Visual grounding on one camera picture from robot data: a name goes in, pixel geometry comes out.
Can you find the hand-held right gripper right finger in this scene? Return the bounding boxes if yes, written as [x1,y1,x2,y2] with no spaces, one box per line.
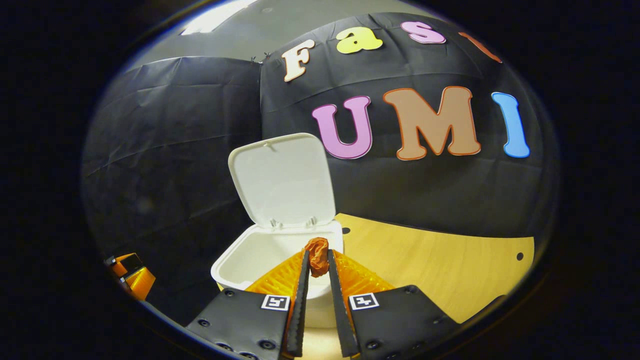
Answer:
[327,248,461,360]

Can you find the black backdrop cloth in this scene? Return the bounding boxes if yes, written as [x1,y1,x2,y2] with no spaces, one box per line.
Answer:
[82,12,561,326]

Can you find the white desktop garbage bin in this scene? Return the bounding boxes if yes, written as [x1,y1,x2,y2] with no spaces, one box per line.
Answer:
[211,132,345,328]

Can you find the ceiling light panel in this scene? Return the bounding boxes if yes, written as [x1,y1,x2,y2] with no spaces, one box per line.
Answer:
[180,0,256,36]

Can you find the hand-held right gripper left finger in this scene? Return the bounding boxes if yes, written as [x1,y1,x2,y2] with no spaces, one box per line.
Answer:
[185,248,312,360]

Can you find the orange paper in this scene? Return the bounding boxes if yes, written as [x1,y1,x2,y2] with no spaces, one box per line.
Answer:
[304,237,330,278]

